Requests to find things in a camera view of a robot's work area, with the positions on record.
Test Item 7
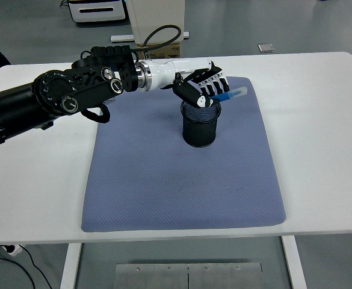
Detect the white power strip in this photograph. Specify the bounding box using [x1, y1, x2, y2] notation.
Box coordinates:
[1, 244, 25, 258]

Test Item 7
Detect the blue marker with clear cap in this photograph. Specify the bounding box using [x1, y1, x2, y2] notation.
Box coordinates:
[212, 87, 249, 103]

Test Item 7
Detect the brown cardboard box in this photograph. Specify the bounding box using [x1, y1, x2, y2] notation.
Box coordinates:
[136, 42, 182, 60]

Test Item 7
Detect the white table leg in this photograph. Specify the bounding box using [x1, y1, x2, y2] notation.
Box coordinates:
[59, 242, 83, 289]
[280, 235, 308, 289]

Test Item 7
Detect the white appliance with black slot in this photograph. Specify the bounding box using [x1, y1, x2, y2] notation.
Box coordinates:
[67, 0, 127, 24]

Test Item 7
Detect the white pedestal base bar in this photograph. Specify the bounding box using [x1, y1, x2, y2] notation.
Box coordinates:
[110, 31, 191, 43]

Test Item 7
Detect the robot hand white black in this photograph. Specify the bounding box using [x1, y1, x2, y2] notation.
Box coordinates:
[149, 58, 232, 109]

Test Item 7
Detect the small grey floor plate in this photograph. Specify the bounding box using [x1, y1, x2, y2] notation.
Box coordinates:
[257, 43, 276, 54]

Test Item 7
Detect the grey metal plate with screws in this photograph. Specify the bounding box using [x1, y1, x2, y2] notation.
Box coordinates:
[115, 262, 264, 289]

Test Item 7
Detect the blue-grey textured mat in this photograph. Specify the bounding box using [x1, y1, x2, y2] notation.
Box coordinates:
[81, 76, 287, 233]

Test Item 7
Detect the black mesh pen holder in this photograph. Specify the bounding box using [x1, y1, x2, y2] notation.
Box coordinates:
[180, 100, 223, 149]

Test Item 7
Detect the black floor cable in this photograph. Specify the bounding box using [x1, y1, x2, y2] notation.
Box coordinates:
[0, 246, 53, 289]

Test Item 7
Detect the white pedestal column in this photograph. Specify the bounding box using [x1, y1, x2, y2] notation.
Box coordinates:
[126, 0, 186, 45]

